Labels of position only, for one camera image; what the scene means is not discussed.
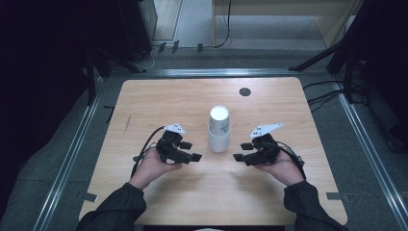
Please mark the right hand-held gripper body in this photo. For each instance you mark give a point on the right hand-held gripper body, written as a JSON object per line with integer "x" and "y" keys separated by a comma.
{"x": 267, "y": 149}

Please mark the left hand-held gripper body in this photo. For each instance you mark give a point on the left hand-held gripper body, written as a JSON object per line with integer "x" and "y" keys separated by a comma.
{"x": 169, "y": 144}

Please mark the plain white paper cup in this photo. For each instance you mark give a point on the plain white paper cup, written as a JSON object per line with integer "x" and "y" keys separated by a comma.
{"x": 219, "y": 143}

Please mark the printed white paper cup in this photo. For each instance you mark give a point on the printed white paper cup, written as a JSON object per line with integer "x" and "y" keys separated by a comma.
{"x": 219, "y": 118}

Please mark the person's right hand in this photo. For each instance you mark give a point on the person's right hand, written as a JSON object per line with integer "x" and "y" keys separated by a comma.
{"x": 284, "y": 168}

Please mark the person's left hand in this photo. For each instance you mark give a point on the person's left hand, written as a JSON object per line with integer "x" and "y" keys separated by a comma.
{"x": 150, "y": 168}

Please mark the round dark table grommet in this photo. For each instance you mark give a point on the round dark table grommet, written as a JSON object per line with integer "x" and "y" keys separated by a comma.
{"x": 245, "y": 92}

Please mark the white cloth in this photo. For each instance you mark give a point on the white cloth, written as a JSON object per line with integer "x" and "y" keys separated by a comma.
{"x": 208, "y": 229}

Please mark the grey tape piece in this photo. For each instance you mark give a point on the grey tape piece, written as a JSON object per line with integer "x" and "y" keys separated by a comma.
{"x": 335, "y": 196}
{"x": 87, "y": 196}

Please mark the black metal stand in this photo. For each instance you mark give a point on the black metal stand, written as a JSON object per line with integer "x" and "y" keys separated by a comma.
{"x": 91, "y": 77}

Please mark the black cabinet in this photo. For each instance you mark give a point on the black cabinet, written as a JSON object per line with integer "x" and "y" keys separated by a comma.
{"x": 134, "y": 29}

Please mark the black tripod stand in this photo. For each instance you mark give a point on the black tripod stand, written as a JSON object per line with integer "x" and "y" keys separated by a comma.
{"x": 340, "y": 48}

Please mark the dark curtain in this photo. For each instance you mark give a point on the dark curtain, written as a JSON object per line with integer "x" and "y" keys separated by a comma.
{"x": 38, "y": 80}

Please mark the light wooden desk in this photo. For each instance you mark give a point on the light wooden desk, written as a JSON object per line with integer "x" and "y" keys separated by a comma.
{"x": 333, "y": 19}

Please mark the long metal floor rail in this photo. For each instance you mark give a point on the long metal floor rail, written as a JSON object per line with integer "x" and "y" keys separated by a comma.
{"x": 218, "y": 72}
{"x": 369, "y": 141}
{"x": 69, "y": 160}

